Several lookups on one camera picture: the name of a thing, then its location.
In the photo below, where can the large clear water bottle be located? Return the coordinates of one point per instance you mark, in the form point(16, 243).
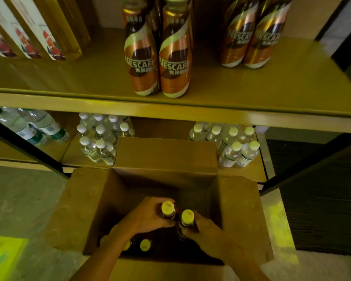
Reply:
point(20, 128)
point(48, 125)

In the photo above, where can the person's right hand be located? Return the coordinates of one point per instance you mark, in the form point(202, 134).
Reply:
point(212, 235)

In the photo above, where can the person's left hand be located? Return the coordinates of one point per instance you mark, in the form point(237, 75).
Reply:
point(142, 216)

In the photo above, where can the group of small water bottles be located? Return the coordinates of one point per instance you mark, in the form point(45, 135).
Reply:
point(231, 146)
point(102, 140)

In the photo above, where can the brown coffee drink bottle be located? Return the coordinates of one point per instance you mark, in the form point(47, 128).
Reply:
point(264, 40)
point(237, 35)
point(175, 64)
point(142, 61)

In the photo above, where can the person's right forearm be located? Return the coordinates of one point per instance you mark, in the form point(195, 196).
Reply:
point(242, 263)

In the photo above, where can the person's left thumb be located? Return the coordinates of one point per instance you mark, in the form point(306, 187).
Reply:
point(165, 224)

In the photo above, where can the wooden shelf unit black frame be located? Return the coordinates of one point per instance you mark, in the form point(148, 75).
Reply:
point(237, 93)

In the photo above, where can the yellow-green packet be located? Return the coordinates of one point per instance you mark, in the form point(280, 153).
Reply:
point(3, 257)

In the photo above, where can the person's right thumb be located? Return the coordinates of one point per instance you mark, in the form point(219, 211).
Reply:
point(190, 233)

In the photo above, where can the yellow cooking oil bottle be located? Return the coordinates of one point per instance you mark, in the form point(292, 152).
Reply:
point(76, 23)
point(54, 40)
point(0, 45)
point(25, 40)

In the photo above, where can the brown cardboard box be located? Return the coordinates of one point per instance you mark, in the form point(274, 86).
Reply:
point(163, 160)

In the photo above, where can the dark bottle with yellow cap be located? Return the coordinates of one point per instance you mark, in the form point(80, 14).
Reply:
point(145, 245)
point(187, 218)
point(168, 209)
point(127, 246)

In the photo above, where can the person's left forearm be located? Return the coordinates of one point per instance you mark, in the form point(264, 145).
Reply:
point(103, 259)

